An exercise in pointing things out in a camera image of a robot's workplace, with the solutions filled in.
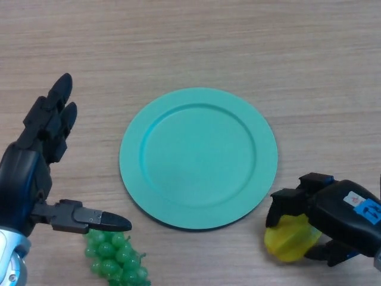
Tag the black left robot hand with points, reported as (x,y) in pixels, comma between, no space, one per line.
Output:
(23,175)

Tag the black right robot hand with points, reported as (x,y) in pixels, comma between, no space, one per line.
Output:
(342,214)

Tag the yellow starfruit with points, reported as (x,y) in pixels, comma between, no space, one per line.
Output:
(287,241)

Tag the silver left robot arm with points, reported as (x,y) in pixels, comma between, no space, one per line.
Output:
(12,262)

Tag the green round plate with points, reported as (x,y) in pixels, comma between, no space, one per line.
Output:
(196,161)

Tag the green grape bunch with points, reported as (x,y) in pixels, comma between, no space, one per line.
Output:
(110,259)

